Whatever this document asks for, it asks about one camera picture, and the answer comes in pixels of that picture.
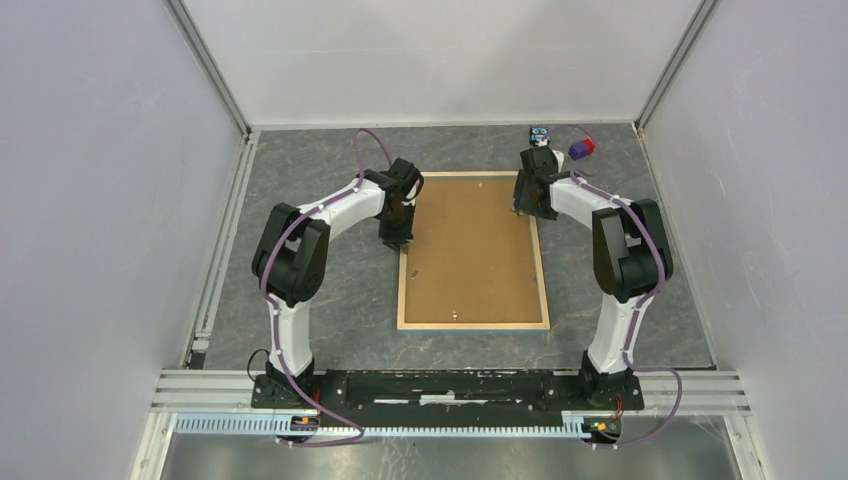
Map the brown cardboard backing board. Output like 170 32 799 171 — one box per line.
404 177 545 325

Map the wooden picture frame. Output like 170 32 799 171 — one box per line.
396 170 552 332

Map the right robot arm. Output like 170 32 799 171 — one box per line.
512 146 673 408

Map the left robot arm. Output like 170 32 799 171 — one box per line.
251 158 425 408

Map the blue owl toy block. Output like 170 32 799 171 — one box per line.
528 126 551 147

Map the purple and red block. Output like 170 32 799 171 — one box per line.
568 138 596 161

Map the light blue toothed strip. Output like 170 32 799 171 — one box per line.
173 413 588 439

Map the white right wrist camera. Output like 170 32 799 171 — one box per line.
552 150 565 172

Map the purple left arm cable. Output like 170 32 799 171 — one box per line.
258 128 393 449

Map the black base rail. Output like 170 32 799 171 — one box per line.
251 370 632 428

